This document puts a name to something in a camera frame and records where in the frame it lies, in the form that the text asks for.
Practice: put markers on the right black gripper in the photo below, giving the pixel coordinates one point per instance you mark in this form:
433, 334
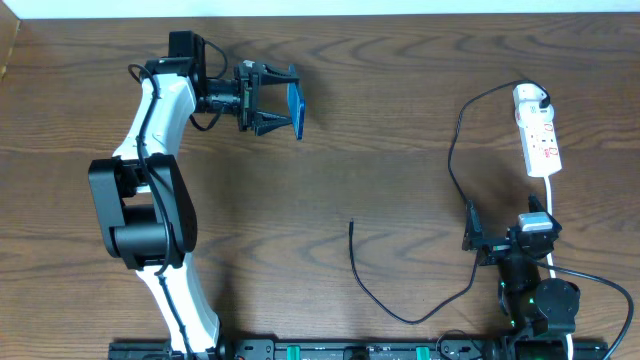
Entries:
495, 244

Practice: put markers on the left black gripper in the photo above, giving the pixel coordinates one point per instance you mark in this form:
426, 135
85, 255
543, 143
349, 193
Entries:
246, 96

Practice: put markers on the blue Galaxy smartphone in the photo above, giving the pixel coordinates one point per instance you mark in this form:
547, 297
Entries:
297, 107

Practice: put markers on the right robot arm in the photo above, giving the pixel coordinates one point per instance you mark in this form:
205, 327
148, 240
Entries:
542, 311

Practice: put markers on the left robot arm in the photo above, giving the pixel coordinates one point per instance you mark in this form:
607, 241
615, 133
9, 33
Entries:
145, 213

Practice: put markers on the white charger plug adapter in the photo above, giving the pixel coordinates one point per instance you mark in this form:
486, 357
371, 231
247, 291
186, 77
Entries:
529, 113

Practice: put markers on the white power strip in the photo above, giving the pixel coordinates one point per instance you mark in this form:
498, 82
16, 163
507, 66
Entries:
539, 143

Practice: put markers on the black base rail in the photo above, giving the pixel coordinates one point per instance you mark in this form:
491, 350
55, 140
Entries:
447, 348

